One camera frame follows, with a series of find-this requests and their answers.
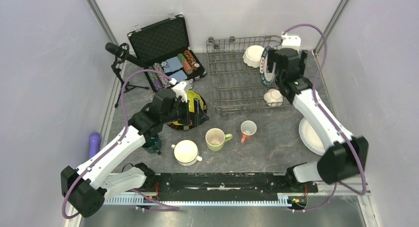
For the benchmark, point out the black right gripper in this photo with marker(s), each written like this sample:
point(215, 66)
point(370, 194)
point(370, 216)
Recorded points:
point(272, 58)

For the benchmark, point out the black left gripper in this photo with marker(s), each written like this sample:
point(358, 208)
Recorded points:
point(196, 118)

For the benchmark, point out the green scalloped plate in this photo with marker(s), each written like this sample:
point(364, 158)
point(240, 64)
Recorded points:
point(192, 96)

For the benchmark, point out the teal rimmed patterned plate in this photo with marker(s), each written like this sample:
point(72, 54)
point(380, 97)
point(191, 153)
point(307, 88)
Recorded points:
point(265, 78)

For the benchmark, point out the white scalloped bowl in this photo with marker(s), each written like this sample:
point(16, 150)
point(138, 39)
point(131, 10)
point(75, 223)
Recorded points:
point(252, 56)

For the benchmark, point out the small white cup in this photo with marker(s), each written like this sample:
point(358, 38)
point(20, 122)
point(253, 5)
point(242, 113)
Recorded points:
point(273, 98)

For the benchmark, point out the white plain plate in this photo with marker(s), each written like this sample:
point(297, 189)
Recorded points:
point(310, 138)

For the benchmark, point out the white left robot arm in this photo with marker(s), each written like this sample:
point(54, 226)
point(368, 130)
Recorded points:
point(86, 187)

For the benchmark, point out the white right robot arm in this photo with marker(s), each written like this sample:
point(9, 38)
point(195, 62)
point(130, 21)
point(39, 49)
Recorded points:
point(345, 154)

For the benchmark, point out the dark striped plate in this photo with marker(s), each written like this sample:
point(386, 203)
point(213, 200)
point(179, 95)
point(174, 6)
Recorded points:
point(180, 128)

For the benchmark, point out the light green mug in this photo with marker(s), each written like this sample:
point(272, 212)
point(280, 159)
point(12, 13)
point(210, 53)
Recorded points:
point(216, 138)

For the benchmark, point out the orange mug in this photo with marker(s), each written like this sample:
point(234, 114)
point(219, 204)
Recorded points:
point(248, 129)

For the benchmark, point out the dark green mug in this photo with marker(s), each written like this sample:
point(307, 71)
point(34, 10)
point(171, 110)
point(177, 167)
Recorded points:
point(154, 145)

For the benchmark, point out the black poker chip case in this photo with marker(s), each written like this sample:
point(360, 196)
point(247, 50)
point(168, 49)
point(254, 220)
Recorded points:
point(163, 40)

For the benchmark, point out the black microphone on tripod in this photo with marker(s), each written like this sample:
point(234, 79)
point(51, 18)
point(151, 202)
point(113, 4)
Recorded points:
point(121, 53)

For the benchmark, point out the purple cylinder object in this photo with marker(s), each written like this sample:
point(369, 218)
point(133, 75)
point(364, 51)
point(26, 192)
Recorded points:
point(94, 144)

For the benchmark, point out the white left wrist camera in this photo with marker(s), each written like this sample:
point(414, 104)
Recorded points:
point(181, 88)

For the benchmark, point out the white two-handled soup cup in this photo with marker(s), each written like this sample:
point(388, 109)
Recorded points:
point(186, 153)

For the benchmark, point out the grey wire dish rack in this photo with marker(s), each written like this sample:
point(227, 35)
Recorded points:
point(236, 87)

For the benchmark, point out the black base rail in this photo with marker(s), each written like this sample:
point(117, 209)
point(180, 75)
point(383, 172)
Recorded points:
point(223, 186)

